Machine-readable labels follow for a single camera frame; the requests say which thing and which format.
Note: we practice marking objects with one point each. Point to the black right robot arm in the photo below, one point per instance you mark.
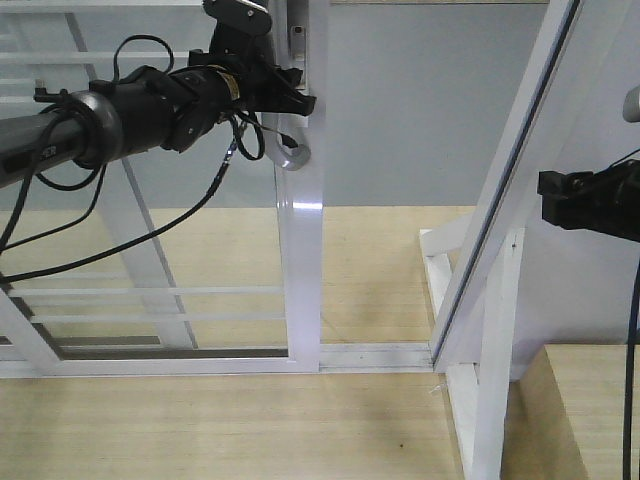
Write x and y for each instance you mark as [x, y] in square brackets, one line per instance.
[606, 202]

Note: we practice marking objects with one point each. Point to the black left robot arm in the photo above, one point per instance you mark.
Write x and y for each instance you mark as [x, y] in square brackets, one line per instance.
[150, 108]

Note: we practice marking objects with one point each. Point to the fixed transparent door panel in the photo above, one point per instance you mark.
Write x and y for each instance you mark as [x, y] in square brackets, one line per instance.
[92, 251]

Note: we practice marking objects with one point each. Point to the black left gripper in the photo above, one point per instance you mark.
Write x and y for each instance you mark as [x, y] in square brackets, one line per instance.
[242, 46]

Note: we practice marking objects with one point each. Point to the light wooden box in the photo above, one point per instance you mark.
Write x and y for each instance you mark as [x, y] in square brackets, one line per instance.
[574, 398]

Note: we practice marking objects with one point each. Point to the white sliding transparent door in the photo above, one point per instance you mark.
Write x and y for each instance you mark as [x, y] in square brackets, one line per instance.
[227, 260]

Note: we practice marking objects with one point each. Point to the white support brace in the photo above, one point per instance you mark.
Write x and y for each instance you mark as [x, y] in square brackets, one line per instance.
[478, 391]

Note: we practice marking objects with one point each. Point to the grey door handle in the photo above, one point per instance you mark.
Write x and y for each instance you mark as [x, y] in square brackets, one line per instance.
[289, 39]

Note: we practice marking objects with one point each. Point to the white door frame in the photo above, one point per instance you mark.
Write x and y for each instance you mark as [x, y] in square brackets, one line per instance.
[505, 175]

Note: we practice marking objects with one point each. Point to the light wooden base board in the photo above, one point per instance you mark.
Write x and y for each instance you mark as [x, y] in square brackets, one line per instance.
[317, 426]

